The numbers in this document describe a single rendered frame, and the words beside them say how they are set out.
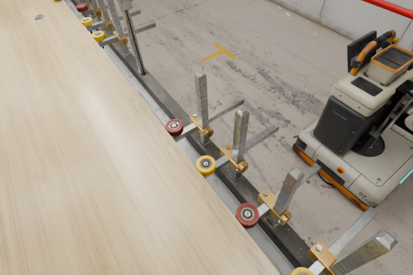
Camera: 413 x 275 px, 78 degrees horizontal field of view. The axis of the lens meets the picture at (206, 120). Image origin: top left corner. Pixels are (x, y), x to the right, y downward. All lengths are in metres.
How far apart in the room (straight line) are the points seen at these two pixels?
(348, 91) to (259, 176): 0.90
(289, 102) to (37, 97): 2.05
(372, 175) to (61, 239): 1.74
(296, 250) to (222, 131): 1.37
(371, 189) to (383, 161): 0.25
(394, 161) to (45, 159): 2.04
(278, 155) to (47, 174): 1.63
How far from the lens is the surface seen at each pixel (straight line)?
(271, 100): 2.59
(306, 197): 2.06
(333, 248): 1.06
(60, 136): 1.32
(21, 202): 1.21
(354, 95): 1.62
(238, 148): 0.99
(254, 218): 0.94
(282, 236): 1.16
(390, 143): 2.21
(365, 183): 1.94
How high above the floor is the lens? 1.79
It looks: 49 degrees down
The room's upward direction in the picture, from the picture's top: 3 degrees counter-clockwise
